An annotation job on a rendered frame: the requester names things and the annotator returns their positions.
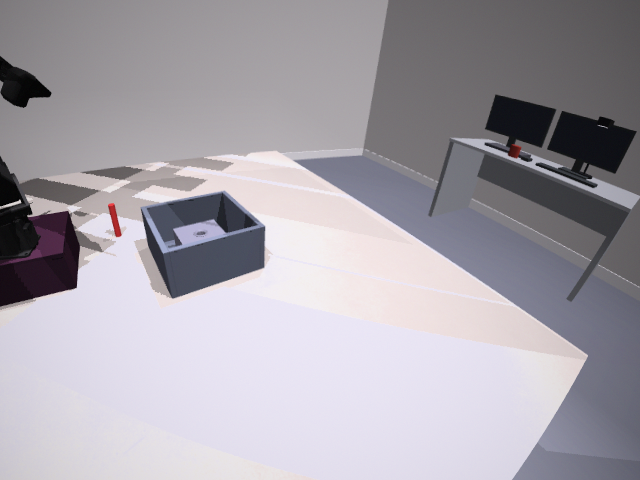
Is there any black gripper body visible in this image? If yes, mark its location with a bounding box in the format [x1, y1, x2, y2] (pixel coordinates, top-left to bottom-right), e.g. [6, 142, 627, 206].
[0, 60, 36, 108]

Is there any dark red peg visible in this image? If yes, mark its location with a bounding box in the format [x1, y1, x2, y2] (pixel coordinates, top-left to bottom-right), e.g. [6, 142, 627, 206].
[108, 203, 121, 237]

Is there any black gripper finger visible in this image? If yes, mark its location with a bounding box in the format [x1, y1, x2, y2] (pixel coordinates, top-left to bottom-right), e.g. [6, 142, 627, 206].
[0, 56, 14, 70]
[29, 78, 52, 98]

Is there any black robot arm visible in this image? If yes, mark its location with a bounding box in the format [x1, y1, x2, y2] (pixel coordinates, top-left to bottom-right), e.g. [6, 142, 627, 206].
[0, 156, 41, 260]

